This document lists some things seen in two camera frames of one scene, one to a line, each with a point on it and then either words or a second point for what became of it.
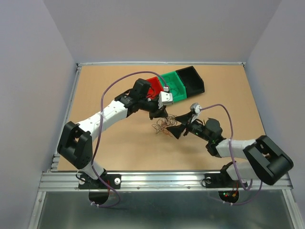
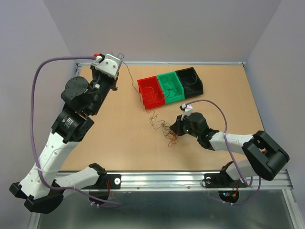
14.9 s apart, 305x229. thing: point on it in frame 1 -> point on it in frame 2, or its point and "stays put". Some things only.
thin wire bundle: (163, 123) -> (170, 135)
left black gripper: (158, 113) -> (114, 87)
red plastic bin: (155, 88) stays put
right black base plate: (220, 180) stays put
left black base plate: (86, 182) stays put
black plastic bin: (194, 83) stays put
